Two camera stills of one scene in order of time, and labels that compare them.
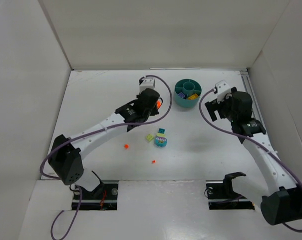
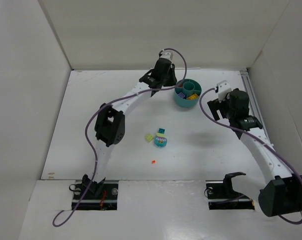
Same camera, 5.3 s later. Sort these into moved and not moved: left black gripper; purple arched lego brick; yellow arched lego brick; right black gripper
Moved: left black gripper
Not moved: purple arched lego brick; yellow arched lego brick; right black gripper
